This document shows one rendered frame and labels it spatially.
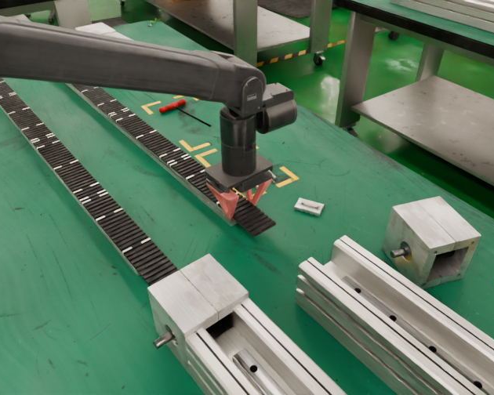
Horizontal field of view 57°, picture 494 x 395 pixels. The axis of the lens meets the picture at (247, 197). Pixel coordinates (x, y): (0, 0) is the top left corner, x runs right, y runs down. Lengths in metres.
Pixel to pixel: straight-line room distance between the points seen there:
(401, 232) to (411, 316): 0.15
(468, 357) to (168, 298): 0.38
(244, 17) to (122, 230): 2.38
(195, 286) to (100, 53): 0.31
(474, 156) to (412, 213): 1.53
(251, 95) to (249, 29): 2.43
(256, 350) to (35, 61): 0.42
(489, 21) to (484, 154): 0.62
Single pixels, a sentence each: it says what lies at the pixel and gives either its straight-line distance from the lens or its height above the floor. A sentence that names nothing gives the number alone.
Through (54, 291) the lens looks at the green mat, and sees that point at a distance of 0.78.
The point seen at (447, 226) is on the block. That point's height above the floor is 0.87.
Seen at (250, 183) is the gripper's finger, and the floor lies 0.89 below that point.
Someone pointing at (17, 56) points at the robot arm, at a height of 1.17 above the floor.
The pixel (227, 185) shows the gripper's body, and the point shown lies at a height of 0.90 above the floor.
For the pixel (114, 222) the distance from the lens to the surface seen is 0.82.
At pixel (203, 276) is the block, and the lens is 0.62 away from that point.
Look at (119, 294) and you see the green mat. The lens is 0.75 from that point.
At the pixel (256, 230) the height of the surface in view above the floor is 0.81.
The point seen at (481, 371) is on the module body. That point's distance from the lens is 0.65.
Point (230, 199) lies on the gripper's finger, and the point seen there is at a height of 0.88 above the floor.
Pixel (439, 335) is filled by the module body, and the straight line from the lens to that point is 0.65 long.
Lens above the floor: 1.34
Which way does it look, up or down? 39 degrees down
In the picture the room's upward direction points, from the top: straight up
